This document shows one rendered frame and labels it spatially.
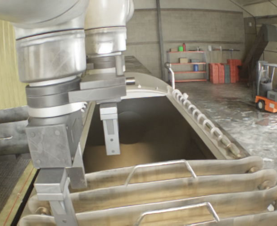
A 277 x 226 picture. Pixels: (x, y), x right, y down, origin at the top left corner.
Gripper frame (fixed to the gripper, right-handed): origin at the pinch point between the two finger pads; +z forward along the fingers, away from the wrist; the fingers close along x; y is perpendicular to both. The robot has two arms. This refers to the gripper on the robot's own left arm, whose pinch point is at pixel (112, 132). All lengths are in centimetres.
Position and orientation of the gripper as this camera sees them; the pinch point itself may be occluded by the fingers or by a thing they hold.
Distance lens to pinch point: 60.4
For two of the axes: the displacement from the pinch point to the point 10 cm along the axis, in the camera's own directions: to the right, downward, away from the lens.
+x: -0.8, -2.8, 9.6
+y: 9.9, -0.9, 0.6
